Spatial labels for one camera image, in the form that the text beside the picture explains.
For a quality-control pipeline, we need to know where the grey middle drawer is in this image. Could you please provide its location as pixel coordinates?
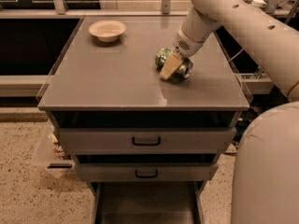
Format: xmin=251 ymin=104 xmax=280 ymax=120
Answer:
xmin=75 ymin=163 xmax=218 ymax=182

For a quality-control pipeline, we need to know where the grey top drawer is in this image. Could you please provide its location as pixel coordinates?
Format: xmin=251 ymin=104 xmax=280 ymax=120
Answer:
xmin=59 ymin=128 xmax=235 ymax=155

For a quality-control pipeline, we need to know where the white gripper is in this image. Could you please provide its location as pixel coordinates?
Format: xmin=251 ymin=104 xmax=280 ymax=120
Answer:
xmin=160 ymin=27 xmax=205 ymax=80

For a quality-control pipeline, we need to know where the clear plastic storage bin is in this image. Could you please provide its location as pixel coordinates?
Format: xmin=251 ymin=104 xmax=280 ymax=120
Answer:
xmin=31 ymin=121 xmax=75 ymax=177

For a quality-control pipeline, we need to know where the white paper bowl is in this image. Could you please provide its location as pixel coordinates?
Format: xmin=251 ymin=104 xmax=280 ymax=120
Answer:
xmin=89 ymin=20 xmax=126 ymax=43

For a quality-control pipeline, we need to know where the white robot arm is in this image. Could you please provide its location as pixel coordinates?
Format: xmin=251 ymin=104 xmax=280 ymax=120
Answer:
xmin=160 ymin=0 xmax=299 ymax=224

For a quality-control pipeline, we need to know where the green soda can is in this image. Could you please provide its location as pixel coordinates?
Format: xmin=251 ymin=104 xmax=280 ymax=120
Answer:
xmin=155 ymin=48 xmax=193 ymax=83

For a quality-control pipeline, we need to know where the grey drawer cabinet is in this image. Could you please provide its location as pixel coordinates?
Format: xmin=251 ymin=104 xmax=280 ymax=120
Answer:
xmin=37 ymin=15 xmax=250 ymax=224

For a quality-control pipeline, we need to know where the grey open bottom drawer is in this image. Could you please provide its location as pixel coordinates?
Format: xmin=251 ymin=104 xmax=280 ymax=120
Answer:
xmin=91 ymin=182 xmax=206 ymax=224

